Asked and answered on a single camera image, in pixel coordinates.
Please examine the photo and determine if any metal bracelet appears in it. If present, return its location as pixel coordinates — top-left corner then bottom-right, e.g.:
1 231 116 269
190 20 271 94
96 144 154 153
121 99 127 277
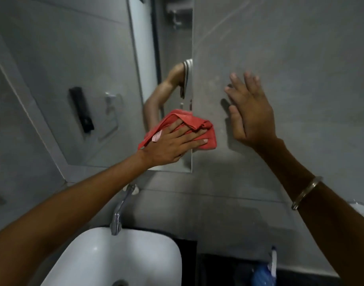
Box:
291 176 324 211

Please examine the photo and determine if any person's left forearm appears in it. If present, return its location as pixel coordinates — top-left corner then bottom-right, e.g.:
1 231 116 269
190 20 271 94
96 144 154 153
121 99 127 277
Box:
0 151 155 286

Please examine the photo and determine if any person's right hand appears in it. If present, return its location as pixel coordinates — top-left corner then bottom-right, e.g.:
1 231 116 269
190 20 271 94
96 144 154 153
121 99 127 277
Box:
224 71 278 150

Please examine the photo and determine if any person's right forearm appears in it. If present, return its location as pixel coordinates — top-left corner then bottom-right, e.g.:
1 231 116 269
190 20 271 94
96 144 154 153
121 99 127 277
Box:
255 137 364 286

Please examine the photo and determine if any blue spray bottle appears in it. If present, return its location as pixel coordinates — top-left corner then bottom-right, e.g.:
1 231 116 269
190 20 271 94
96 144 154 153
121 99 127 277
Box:
252 246 278 286

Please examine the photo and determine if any chrome faucet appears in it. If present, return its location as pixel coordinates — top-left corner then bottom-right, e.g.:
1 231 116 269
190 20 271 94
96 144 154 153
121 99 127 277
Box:
109 184 140 236

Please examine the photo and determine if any person's left hand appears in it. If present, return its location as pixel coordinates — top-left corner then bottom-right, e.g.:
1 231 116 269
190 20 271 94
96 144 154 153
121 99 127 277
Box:
139 119 209 168

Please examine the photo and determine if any wall mirror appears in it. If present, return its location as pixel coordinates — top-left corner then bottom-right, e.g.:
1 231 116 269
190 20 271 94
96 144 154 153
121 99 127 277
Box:
0 0 194 174

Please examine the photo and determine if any white sink basin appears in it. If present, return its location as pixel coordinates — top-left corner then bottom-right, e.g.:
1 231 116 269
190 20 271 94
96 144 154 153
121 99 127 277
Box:
40 226 182 286

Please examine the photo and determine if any red cleaning cloth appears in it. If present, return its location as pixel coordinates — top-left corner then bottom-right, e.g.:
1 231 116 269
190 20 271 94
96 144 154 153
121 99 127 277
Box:
137 109 217 152

